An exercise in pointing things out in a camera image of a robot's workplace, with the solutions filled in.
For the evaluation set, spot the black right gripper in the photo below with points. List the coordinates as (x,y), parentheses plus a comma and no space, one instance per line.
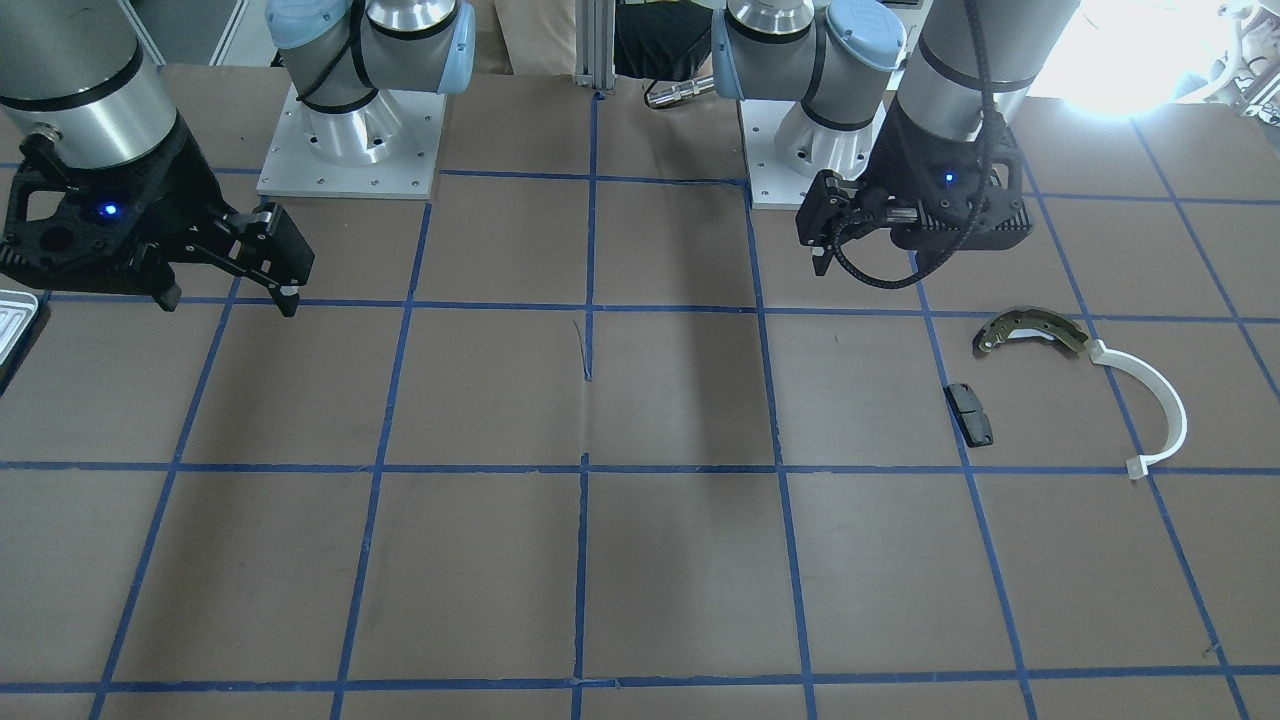
(172,188)

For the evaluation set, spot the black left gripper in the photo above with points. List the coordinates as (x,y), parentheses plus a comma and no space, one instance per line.
(903,168)

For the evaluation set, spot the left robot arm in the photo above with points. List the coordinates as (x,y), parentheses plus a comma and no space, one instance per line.
(973,62)

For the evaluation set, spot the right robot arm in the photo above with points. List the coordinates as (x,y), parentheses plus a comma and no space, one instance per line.
(79,68)

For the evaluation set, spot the metal tray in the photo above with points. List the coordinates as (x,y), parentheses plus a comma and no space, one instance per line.
(19,313)

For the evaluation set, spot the olive brake shoe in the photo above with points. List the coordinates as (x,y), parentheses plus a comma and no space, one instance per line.
(1029,323)

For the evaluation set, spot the black brake pad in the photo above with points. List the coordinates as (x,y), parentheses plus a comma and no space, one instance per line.
(970,415)

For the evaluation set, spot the white curved plastic part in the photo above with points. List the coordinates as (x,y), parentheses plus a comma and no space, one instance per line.
(1175,412)

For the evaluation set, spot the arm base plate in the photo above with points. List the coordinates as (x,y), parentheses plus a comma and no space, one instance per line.
(790,160)
(387,150)

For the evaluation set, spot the silver cable connector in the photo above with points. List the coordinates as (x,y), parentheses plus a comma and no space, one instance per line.
(674,95)

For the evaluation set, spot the aluminium frame post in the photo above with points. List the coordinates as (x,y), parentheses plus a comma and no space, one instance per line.
(594,45)

